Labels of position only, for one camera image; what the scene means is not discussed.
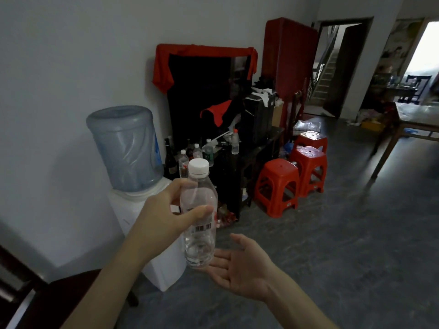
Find person's right hand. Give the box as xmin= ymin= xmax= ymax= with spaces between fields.
xmin=205 ymin=233 xmax=280 ymax=302

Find person's left hand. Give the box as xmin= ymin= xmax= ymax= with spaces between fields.
xmin=127 ymin=178 xmax=214 ymax=264

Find white water dispenser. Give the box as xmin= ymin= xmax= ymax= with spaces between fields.
xmin=108 ymin=177 xmax=187 ymax=292

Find green label water bottle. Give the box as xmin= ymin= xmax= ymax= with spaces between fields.
xmin=203 ymin=138 xmax=214 ymax=168

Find person's left forearm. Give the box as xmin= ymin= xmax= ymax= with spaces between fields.
xmin=61 ymin=236 xmax=148 ymax=329

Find blue water jug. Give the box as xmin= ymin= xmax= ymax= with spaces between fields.
xmin=86 ymin=105 xmax=165 ymax=193

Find colourful snack bag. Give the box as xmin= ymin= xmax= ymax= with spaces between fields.
xmin=216 ymin=203 xmax=238 ymax=228

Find dark wine bottle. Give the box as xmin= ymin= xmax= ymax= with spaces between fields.
xmin=164 ymin=138 xmax=178 ymax=180

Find red plastic stool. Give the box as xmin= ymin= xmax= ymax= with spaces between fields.
xmin=253 ymin=158 xmax=301 ymax=219
xmin=288 ymin=145 xmax=328 ymax=198
xmin=294 ymin=130 xmax=328 ymax=154

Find black television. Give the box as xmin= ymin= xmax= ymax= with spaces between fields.
xmin=166 ymin=53 xmax=253 ymax=151

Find black speaker box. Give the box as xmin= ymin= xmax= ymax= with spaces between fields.
xmin=241 ymin=94 xmax=277 ymax=144

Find silver foil bags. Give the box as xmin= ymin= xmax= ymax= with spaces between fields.
xmin=293 ymin=119 xmax=323 ymax=133

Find tan cardboard box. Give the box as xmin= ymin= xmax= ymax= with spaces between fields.
xmin=271 ymin=99 xmax=285 ymax=128

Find white crumpled cloth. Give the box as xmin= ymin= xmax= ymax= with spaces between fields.
xmin=251 ymin=87 xmax=278 ymax=106

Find red hanging cloth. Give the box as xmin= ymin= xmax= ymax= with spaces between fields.
xmin=152 ymin=43 xmax=258 ymax=94

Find dark red wooden chair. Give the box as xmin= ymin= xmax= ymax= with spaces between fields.
xmin=286 ymin=78 xmax=309 ymax=141

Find yellow box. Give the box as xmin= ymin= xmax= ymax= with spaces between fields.
xmin=360 ymin=119 xmax=386 ymax=133

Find gray staircase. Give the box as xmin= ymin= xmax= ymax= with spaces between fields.
xmin=308 ymin=48 xmax=338 ymax=106

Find dark red upright panel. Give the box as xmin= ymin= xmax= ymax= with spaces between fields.
xmin=261 ymin=16 xmax=319 ymax=131

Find large brown dining table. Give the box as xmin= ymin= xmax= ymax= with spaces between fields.
xmin=370 ymin=101 xmax=439 ymax=180

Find dark dining chair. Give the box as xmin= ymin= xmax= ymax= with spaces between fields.
xmin=397 ymin=74 xmax=433 ymax=105

